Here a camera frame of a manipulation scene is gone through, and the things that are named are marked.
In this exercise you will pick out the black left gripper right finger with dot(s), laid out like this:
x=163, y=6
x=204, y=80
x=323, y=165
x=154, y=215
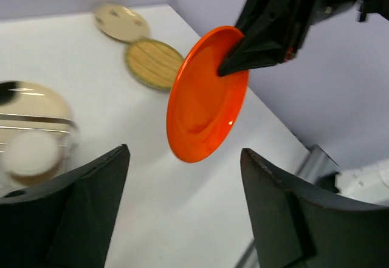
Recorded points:
x=298, y=224

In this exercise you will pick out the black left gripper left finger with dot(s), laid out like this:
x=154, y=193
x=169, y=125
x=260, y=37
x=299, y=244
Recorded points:
x=67, y=221

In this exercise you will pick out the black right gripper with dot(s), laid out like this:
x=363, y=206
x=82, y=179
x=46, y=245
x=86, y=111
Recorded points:
x=269, y=41

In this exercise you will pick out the steel cup brown band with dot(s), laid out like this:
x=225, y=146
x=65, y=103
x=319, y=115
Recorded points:
x=30, y=158

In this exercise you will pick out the orange plastic plate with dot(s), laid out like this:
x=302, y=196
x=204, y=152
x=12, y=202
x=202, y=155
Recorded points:
x=203, y=106

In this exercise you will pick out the woven bamboo tray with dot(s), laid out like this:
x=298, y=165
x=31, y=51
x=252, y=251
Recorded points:
x=153, y=63

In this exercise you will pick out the beige plate green spot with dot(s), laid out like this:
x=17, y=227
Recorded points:
x=25, y=98

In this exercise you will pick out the beige patterned plate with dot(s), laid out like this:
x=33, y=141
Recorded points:
x=121, y=23

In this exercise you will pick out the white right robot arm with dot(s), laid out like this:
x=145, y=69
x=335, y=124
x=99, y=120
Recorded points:
x=367, y=184

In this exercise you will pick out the aluminium rail frame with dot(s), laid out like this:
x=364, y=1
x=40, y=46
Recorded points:
x=315, y=166

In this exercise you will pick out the wire dish rack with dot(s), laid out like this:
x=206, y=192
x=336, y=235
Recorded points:
x=69, y=141

